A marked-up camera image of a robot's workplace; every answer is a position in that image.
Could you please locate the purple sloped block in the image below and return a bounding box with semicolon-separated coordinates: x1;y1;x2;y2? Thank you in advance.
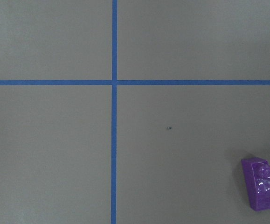
241;157;270;211

